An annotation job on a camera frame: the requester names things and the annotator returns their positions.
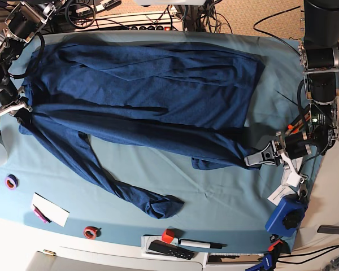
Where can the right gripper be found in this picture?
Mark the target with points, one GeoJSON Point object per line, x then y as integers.
{"type": "Point", "coordinates": [12, 103]}

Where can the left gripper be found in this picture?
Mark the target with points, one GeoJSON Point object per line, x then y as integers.
{"type": "Point", "coordinates": [270, 156]}

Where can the dark blue t-shirt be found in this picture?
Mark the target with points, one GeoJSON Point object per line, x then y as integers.
{"type": "Point", "coordinates": [190, 99]}

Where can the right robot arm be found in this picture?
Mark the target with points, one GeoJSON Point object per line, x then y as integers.
{"type": "Point", "coordinates": [24, 23]}

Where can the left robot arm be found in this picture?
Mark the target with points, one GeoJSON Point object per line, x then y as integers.
{"type": "Point", "coordinates": [317, 122]}

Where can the orange black utility knife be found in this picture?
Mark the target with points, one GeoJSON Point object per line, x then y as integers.
{"type": "Point", "coordinates": [294, 127]}

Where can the white label card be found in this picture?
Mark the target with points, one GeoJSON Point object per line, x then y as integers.
{"type": "Point", "coordinates": [279, 193]}

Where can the black zip tie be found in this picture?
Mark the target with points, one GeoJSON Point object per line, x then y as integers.
{"type": "Point", "coordinates": [290, 100]}

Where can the purple tape roll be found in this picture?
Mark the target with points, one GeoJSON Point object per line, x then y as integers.
{"type": "Point", "coordinates": [11, 182]}

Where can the blue box with knob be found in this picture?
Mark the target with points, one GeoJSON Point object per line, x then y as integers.
{"type": "Point", "coordinates": [287, 216]}

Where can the orange clamp bottom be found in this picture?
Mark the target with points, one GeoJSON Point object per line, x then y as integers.
{"type": "Point", "coordinates": [274, 244]}

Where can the black phone device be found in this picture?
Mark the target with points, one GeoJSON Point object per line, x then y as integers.
{"type": "Point", "coordinates": [328, 229]}

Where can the blue spring clamp bottom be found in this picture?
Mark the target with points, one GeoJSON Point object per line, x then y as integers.
{"type": "Point", "coordinates": [268, 262]}

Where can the white paper card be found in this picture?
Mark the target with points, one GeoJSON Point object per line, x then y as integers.
{"type": "Point", "coordinates": [52, 211]}

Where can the white marker pen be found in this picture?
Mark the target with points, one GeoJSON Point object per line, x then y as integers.
{"type": "Point", "coordinates": [201, 244]}

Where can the red cube block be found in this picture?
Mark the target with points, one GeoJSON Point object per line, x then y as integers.
{"type": "Point", "coordinates": [168, 236]}

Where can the black remote control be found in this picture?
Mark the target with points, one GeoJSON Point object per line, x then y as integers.
{"type": "Point", "coordinates": [171, 250]}

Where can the red tape roll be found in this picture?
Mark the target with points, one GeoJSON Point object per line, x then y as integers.
{"type": "Point", "coordinates": [91, 232]}

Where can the power strip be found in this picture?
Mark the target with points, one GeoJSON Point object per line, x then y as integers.
{"type": "Point", "coordinates": [162, 20]}

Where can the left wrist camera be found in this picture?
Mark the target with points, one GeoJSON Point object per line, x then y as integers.
{"type": "Point", "coordinates": [293, 179]}

